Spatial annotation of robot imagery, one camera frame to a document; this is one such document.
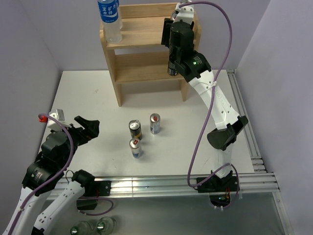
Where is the wooden two-tier shelf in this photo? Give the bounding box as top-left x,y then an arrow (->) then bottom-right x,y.
99,2 -> 189,106

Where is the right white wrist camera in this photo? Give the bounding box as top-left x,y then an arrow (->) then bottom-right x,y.
173,2 -> 195,24

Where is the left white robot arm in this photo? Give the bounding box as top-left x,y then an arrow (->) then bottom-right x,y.
4,114 -> 100,235

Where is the silver blue can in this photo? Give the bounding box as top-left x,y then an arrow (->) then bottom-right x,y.
129,138 -> 142,158
171,11 -> 177,21
180,0 -> 192,4
150,113 -> 161,135

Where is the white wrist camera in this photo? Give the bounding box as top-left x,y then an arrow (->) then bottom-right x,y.
173,2 -> 195,24
38,109 -> 71,131

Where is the black can yellow label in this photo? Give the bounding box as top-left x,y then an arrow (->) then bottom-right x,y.
129,119 -> 142,140

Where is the aluminium rail frame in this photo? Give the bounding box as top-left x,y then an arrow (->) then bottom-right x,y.
46,70 -> 294,235

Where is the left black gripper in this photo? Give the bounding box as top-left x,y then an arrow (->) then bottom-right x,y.
53,115 -> 99,167

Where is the green glass bottle right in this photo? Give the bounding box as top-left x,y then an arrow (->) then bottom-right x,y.
96,216 -> 117,235

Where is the green glass bottle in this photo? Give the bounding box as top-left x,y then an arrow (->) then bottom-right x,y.
70,221 -> 94,235
96,216 -> 117,235

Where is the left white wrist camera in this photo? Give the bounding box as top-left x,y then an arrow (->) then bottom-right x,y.
38,109 -> 71,131

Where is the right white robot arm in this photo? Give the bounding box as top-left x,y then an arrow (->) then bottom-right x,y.
161,18 -> 248,191

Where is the clear water bottle blue label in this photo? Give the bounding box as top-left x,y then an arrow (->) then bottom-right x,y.
98,0 -> 122,44

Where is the green glass bottle left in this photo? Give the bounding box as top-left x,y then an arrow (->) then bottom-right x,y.
70,221 -> 94,235

